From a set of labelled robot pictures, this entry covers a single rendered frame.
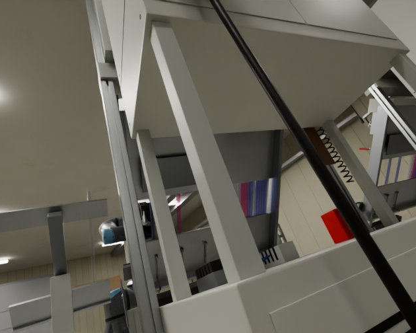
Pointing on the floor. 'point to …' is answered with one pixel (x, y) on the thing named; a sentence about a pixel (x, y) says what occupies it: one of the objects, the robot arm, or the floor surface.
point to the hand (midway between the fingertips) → (152, 224)
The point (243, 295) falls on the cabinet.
